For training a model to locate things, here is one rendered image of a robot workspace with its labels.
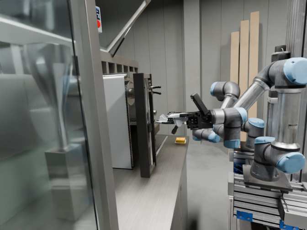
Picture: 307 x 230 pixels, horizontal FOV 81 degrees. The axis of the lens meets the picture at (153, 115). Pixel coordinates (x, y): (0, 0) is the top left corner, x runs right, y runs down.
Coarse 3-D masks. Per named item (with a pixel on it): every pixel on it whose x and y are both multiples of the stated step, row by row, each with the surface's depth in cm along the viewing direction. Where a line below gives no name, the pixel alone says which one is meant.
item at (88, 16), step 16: (80, 0) 27; (80, 16) 28; (96, 16) 30; (96, 32) 30; (96, 48) 30; (96, 64) 30; (96, 80) 30; (96, 96) 30; (96, 112) 30; (96, 128) 31; (96, 144) 32; (112, 176) 35; (112, 192) 35; (112, 208) 35; (112, 224) 35
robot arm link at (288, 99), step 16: (272, 64) 87; (288, 64) 77; (304, 64) 75; (272, 80) 88; (288, 80) 78; (304, 80) 76; (288, 96) 80; (288, 112) 82; (288, 128) 83; (272, 144) 89; (288, 144) 84; (272, 160) 89; (288, 160) 82; (304, 160) 82
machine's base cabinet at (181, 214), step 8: (184, 168) 142; (184, 176) 141; (184, 184) 141; (184, 192) 140; (184, 200) 139; (176, 208) 96; (184, 208) 139; (176, 216) 96; (184, 216) 138; (176, 224) 95; (184, 224) 138
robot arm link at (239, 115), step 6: (228, 108) 84; (234, 108) 83; (240, 108) 83; (228, 114) 81; (234, 114) 81; (240, 114) 81; (246, 114) 81; (228, 120) 82; (234, 120) 82; (240, 120) 82; (228, 126) 83; (234, 126) 82
